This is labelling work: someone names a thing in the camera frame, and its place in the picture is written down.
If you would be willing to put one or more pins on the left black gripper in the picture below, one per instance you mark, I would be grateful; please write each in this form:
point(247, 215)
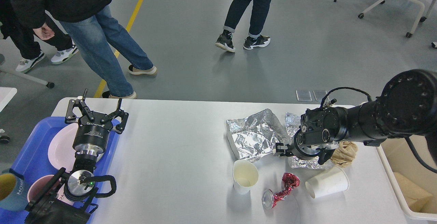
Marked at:
point(92, 135)

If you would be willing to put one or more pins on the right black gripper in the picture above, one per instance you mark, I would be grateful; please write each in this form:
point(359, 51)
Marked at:
point(305, 151)

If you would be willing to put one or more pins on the pink plate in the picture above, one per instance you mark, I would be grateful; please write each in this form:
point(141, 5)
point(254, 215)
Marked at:
point(62, 152)

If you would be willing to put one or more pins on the pink mug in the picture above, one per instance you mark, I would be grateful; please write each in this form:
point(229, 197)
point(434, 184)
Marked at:
point(37, 186)

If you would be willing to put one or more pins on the dark teal mug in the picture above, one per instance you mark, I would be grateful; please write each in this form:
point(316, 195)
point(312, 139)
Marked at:
point(13, 191)

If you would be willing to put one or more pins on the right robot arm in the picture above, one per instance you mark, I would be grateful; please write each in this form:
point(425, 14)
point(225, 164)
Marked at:
point(407, 106)

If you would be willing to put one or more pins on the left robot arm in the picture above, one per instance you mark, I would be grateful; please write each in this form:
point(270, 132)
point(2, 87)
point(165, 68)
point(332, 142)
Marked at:
point(68, 194)

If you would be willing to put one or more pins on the narrow crumpled foil sheet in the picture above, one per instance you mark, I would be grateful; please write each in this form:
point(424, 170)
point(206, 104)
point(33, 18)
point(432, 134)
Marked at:
point(292, 123)

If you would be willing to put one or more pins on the large crumpled foil sheet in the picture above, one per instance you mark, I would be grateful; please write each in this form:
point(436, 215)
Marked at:
point(254, 137)

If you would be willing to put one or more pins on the upright white paper cup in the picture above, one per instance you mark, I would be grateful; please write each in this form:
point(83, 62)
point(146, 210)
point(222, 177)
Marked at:
point(245, 175)

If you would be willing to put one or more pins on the crushed red can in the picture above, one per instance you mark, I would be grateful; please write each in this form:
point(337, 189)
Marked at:
point(269, 198)

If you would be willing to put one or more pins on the left floor plate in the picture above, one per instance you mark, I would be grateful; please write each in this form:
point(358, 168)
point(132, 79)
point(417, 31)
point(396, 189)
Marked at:
point(304, 95)

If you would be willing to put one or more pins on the floor plate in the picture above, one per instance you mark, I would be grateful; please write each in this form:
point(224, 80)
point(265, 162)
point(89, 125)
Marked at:
point(304, 95)
point(319, 94)

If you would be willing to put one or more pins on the crumpled brown paper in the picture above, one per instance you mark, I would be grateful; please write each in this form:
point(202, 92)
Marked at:
point(344, 155)

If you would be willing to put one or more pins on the lying white paper cup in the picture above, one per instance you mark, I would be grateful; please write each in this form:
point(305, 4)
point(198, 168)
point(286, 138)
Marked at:
point(328, 182)

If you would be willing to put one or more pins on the right floor plate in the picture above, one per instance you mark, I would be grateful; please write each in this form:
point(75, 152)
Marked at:
point(319, 94)

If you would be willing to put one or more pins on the white side table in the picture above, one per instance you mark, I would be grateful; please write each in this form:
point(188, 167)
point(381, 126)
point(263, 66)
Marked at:
point(6, 95)

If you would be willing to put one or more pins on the beige plastic bin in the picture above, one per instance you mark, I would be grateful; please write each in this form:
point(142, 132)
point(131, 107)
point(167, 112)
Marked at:
point(396, 156)

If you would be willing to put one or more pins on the person in blue jeans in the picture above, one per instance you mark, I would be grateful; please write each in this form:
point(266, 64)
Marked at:
point(90, 24)

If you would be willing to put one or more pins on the person in grey sweater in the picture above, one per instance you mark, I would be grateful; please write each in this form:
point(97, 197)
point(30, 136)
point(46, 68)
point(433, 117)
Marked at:
point(23, 39)

